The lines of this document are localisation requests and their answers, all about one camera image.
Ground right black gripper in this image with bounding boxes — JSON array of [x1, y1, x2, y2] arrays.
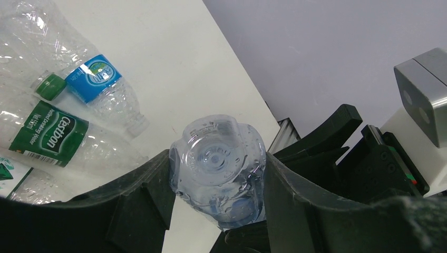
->
[[273, 104, 430, 204]]

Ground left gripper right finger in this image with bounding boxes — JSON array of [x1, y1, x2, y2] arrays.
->
[[264, 154, 446, 252]]

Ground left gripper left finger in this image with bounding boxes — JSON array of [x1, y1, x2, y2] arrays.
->
[[1, 150, 175, 252]]

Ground clear blue bottle purple label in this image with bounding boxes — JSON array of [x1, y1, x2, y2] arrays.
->
[[169, 114, 266, 231]]

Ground clear bottle green white label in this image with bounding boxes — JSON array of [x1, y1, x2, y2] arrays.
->
[[1, 77, 71, 205]]

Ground clear bottle dark green label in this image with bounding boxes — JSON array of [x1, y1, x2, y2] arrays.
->
[[0, 83, 149, 205]]

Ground aluminium frame rail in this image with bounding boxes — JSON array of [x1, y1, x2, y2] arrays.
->
[[268, 118, 301, 154]]

